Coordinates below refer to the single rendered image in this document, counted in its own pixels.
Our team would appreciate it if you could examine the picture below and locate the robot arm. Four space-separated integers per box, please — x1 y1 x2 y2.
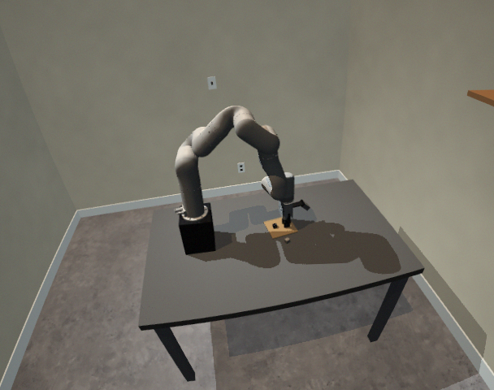
175 106 294 222

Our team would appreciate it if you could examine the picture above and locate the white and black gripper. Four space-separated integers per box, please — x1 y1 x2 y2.
279 201 293 228

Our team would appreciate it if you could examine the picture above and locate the orange flat mat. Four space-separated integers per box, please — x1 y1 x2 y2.
264 217 298 239

